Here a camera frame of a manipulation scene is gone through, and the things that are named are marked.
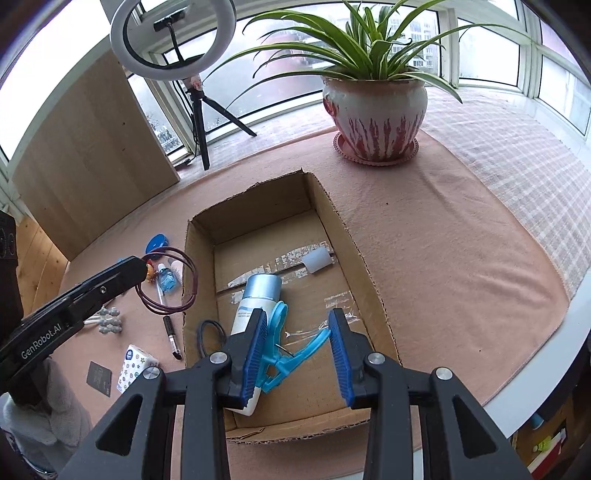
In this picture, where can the printed tissue pack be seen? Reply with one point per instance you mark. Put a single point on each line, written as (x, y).
(134, 369)

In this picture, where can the cotton swabs bundle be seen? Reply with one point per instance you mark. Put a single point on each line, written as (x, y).
(108, 321)

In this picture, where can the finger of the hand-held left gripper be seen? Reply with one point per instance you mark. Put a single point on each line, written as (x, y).
(106, 288)

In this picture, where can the blue round lid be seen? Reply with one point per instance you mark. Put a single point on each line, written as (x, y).
(158, 242)

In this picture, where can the person's left hand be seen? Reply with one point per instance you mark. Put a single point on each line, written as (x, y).
(51, 415)

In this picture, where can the pink pot saucer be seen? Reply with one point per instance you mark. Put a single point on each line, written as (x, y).
(369, 161)

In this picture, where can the translucent white cap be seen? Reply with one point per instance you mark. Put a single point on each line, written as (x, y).
(317, 261)

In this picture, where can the black card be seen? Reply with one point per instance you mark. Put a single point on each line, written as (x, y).
(99, 378)

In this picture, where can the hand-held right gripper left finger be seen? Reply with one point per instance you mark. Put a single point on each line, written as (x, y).
(254, 355)

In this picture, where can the large laminate wooden board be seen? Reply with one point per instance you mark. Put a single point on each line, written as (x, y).
(92, 161)

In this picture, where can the white and red flower pot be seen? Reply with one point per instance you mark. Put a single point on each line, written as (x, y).
(374, 115)

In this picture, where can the black pen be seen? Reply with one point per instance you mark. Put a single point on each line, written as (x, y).
(170, 332)

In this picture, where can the small pink bottle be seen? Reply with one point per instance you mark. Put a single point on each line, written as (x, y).
(175, 263)

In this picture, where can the small blue glass bottle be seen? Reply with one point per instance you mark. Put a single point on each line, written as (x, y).
(168, 280)

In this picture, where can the light blue plastic clip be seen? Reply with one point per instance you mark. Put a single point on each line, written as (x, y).
(300, 353)

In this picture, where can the checkered cloth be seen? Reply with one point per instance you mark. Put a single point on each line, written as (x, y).
(531, 175)

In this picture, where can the green spider plant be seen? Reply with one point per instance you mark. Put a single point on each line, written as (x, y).
(369, 50)

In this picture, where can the black elastic loop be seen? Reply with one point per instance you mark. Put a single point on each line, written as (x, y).
(200, 336)

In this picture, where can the cardboard box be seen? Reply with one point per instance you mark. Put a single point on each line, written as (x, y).
(351, 258)

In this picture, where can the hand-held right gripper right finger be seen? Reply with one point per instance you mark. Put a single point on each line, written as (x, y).
(341, 355)

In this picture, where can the pine plank panel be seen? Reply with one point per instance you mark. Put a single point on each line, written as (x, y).
(41, 263)

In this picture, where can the small toy figure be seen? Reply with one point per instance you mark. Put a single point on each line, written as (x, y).
(150, 272)

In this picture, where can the white sunscreen bottle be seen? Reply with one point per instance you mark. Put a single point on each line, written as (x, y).
(261, 288)

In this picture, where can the black tripod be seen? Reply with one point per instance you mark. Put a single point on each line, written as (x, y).
(199, 124)

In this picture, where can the white window frame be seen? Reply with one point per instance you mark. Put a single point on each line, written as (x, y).
(531, 69)

